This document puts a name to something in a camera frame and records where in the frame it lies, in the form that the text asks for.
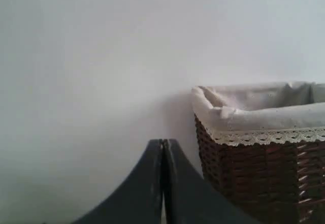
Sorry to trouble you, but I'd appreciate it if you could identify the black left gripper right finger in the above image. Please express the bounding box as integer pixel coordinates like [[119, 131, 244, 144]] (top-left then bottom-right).
[[164, 139, 256, 223]]

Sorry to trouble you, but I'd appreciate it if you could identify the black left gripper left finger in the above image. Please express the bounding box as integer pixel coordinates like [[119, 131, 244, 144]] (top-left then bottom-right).
[[73, 139, 164, 224]]

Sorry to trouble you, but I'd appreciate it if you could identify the dark brown wicker basket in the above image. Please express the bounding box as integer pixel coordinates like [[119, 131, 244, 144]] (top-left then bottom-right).
[[195, 115, 324, 223]]

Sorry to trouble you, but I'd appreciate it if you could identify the beige lace basket liner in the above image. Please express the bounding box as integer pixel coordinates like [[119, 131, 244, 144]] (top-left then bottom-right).
[[191, 81, 324, 146]]

